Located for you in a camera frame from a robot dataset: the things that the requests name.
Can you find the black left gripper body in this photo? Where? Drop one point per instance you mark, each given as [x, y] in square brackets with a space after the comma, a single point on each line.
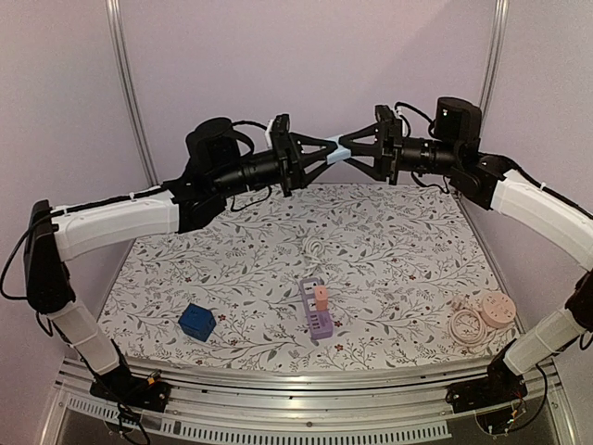
[281, 166]

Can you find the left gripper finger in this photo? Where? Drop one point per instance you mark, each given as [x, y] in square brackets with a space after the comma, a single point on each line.
[313, 172]
[308, 145]

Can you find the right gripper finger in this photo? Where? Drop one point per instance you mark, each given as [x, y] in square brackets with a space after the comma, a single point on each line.
[363, 139]
[363, 163]

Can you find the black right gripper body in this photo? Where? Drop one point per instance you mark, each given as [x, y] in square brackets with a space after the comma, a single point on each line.
[386, 145]

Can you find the light blue plug adapter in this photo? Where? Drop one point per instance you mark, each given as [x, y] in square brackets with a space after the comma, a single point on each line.
[340, 153]

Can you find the pink plug adapter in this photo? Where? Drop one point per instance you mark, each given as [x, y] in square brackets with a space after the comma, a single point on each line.
[321, 298]

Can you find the purple power strip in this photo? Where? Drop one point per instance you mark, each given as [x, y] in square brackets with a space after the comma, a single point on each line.
[321, 325]

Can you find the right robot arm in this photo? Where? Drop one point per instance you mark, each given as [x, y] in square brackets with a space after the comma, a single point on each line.
[493, 182]

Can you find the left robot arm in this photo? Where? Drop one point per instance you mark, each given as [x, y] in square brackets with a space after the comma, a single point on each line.
[222, 163]

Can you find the floral table cloth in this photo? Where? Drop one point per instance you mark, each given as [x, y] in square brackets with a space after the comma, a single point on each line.
[394, 260]

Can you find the pink round power socket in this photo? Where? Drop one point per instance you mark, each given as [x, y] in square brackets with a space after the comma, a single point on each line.
[497, 309]

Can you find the dark blue cube socket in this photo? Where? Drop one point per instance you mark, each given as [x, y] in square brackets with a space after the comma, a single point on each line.
[197, 322]

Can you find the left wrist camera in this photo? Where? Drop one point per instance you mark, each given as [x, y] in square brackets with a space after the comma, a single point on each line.
[280, 124]

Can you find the right aluminium frame post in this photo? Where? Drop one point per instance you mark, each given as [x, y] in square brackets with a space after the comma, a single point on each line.
[499, 26]

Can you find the aluminium frame post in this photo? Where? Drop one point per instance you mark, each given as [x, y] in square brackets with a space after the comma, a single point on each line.
[499, 26]
[123, 63]

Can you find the left aluminium frame post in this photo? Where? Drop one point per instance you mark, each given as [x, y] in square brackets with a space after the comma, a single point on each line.
[123, 63]

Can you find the aluminium front rail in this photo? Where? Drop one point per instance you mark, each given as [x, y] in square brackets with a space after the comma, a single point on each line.
[390, 406]

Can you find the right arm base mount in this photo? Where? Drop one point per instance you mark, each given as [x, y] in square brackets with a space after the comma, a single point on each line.
[486, 394]

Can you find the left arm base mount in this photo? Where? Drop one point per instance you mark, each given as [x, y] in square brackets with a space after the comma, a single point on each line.
[121, 386]

